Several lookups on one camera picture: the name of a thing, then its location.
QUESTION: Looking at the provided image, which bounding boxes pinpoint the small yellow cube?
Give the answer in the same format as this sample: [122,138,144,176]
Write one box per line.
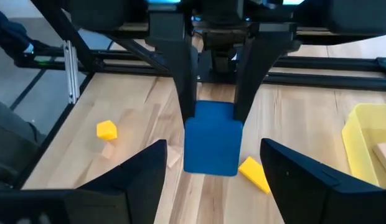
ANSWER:
[96,119,118,141]

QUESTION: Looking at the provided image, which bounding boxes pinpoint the small natural wood block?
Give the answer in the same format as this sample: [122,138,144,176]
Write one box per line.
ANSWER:
[100,141,116,160]

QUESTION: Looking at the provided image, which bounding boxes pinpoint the person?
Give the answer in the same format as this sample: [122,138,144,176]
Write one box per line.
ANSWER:
[0,6,52,190]

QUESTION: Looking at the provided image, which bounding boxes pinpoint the yellow block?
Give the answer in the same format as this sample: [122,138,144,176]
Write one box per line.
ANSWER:
[237,156,271,195]

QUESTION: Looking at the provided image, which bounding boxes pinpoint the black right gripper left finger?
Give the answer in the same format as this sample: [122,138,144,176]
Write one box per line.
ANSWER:
[77,139,168,224]

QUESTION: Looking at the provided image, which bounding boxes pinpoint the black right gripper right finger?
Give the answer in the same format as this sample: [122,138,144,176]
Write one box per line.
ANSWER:
[260,138,347,224]

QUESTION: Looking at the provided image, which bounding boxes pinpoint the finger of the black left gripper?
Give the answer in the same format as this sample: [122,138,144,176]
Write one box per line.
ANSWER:
[232,39,302,124]
[167,39,199,124]

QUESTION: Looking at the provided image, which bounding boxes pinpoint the translucent yellow bin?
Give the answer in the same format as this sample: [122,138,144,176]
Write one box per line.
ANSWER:
[341,103,386,190]

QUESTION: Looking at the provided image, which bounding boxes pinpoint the long blue block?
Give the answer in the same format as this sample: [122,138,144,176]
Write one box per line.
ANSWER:
[182,100,244,177]

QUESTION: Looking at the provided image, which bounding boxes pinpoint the long natural wood block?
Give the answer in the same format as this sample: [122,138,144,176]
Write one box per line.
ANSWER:
[371,142,386,180]
[166,144,184,169]

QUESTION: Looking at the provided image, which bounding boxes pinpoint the silver aluminium extrusion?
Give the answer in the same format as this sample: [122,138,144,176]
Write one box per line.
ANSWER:
[62,39,81,105]

